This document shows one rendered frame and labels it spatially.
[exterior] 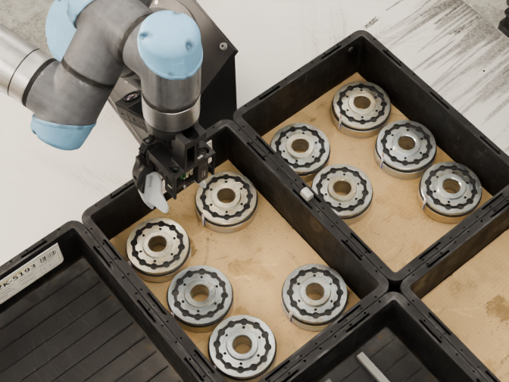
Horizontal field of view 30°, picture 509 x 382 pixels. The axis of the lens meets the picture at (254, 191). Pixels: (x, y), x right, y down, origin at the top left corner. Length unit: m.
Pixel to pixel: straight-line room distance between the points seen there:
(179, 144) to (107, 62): 0.14
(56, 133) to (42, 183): 0.58
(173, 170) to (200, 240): 0.30
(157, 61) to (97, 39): 0.10
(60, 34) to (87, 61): 0.36
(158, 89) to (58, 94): 0.14
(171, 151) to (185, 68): 0.18
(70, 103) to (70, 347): 0.45
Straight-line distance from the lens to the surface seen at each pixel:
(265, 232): 1.57
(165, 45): 1.12
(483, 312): 1.55
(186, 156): 1.25
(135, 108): 1.33
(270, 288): 1.53
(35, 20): 3.01
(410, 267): 1.45
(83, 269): 1.57
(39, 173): 1.83
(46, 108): 1.25
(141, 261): 1.53
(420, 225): 1.60
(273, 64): 1.93
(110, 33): 1.19
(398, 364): 1.49
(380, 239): 1.58
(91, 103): 1.23
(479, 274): 1.58
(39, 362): 1.52
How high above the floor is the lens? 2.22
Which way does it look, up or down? 59 degrees down
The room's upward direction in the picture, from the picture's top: 1 degrees counter-clockwise
